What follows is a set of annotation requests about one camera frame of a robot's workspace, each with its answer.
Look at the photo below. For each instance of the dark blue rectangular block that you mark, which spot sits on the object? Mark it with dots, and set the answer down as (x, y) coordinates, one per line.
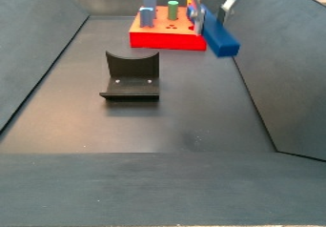
(218, 38)

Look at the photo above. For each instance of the red foam peg board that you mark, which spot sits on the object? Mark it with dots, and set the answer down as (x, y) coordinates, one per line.
(170, 34)

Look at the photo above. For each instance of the black curved fixture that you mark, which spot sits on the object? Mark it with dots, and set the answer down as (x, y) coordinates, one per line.
(134, 77)

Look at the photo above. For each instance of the green cylinder peg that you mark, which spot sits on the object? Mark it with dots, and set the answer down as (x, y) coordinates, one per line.
(173, 9)

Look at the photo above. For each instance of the light blue arch peg block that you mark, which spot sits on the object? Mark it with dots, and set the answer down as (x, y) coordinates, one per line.
(146, 17)

